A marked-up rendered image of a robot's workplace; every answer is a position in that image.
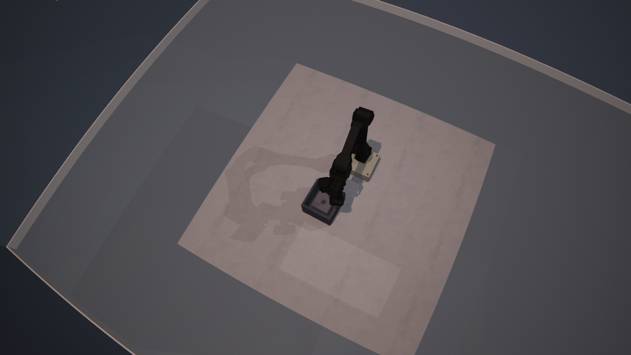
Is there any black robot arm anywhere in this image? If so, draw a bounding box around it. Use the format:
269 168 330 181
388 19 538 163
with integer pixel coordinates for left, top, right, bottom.
318 107 374 197

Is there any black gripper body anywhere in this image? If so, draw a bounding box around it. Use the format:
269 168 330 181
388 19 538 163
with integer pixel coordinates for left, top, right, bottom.
330 182 346 206

